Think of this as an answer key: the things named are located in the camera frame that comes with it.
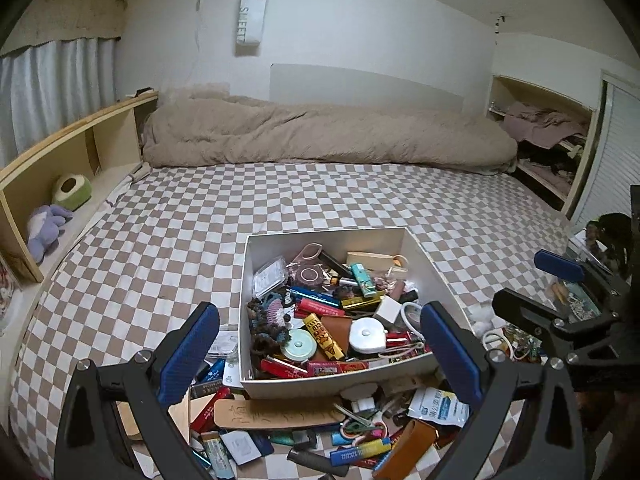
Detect dark clothes pile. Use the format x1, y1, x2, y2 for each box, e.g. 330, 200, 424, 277
517, 135, 586, 181

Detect beige quilt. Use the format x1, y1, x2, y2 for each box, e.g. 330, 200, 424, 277
141, 94, 518, 176

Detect blue white mask packet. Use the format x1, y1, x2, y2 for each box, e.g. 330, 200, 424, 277
407, 387, 471, 428

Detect white coiled cable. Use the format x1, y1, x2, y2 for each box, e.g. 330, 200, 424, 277
400, 302, 423, 333

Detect pink scissors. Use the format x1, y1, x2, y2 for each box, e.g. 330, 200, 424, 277
287, 242, 326, 263

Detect purple plush toy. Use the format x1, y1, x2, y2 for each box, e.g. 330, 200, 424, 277
26, 204, 75, 263

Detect wooden bedside shelf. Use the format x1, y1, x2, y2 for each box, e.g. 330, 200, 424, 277
0, 91, 160, 341

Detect black grip handle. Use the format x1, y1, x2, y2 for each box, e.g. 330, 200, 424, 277
287, 447, 351, 478

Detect mint round tape measure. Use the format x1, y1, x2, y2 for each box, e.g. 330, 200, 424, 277
285, 329, 318, 363

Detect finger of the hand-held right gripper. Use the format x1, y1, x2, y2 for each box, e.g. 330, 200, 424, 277
533, 250, 633, 306
492, 288, 576, 343

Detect beige printed curtain valance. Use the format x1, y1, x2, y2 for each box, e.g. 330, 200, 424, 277
0, 0, 127, 58

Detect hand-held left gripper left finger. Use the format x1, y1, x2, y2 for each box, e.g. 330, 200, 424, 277
54, 302, 221, 480

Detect teal patterned lighter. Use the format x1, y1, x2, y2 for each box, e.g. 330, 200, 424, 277
350, 262, 376, 298

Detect dark fuzzy figure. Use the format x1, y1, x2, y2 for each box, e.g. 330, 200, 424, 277
585, 212, 633, 271

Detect white plastic ring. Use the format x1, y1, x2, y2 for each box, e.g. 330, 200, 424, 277
482, 329, 516, 361

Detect white louvered door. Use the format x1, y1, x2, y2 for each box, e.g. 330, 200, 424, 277
570, 72, 640, 233

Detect yellow blue lighter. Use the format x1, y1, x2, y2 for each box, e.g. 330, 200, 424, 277
327, 437, 393, 466

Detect red white scissors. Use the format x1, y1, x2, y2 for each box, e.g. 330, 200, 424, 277
340, 412, 388, 441

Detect brown leather case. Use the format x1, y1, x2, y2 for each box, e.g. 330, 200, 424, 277
372, 420, 438, 480

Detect white charger cube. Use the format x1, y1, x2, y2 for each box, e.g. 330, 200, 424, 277
375, 296, 401, 326

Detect carved wooden board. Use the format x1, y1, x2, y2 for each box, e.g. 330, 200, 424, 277
212, 395, 351, 431

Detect white cardboard box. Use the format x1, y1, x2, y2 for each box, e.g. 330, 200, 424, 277
239, 226, 473, 401

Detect green avocado plush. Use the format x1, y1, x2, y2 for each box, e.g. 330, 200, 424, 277
52, 174, 93, 211

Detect cream built-in closet shelf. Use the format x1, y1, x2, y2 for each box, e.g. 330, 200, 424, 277
487, 75, 601, 216

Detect yellow red lighter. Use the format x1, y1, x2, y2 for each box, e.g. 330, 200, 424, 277
302, 312, 346, 361

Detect clear plastic packet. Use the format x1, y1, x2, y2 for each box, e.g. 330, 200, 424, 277
252, 257, 290, 298
207, 330, 240, 358

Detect brown leather patch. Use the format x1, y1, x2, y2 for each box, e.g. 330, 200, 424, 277
320, 315, 353, 348

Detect doll in clear case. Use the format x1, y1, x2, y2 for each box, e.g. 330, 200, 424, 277
0, 255, 23, 336

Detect person's right hand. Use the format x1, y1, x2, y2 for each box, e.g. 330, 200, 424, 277
575, 392, 621, 431

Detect metal keychain cluster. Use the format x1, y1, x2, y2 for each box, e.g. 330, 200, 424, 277
505, 327, 541, 361

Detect white card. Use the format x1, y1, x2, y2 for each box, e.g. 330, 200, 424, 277
220, 430, 263, 466

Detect dark crocheted yarn piece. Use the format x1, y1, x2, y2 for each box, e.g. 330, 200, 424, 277
247, 297, 296, 356

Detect gold lighter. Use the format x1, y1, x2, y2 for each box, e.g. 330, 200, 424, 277
341, 296, 386, 311

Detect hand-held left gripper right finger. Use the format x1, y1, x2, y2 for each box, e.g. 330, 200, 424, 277
420, 302, 586, 480

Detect pale grey curtain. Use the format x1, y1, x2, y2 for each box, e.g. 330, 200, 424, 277
0, 37, 121, 166

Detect pink clothes pile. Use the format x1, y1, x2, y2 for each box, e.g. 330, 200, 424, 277
502, 101, 590, 143

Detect white round tape measure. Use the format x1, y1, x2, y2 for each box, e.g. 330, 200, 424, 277
348, 319, 388, 353

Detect white hanging paper bag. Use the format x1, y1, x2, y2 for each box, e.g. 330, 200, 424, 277
235, 0, 267, 57

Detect white cotton ball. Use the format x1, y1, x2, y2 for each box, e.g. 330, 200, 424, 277
470, 302, 496, 336

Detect checkered bed sheet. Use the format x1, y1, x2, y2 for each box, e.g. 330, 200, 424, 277
7, 160, 596, 480

